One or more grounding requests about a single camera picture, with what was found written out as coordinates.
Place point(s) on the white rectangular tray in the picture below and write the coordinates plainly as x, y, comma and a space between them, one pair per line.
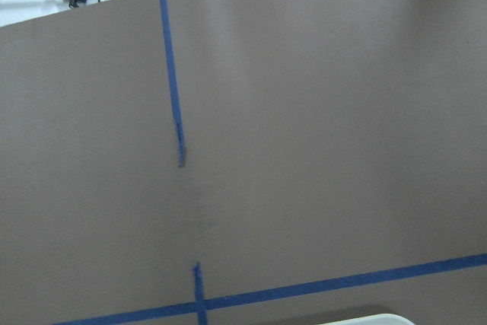
377, 319

